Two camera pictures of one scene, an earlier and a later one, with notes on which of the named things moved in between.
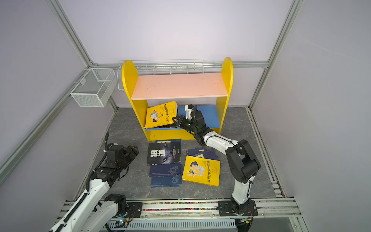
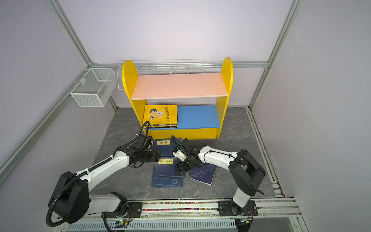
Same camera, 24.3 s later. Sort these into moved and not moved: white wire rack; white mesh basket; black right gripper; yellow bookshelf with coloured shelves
Moved: black right gripper
Not moved: white wire rack; white mesh basket; yellow bookshelf with coloured shelves
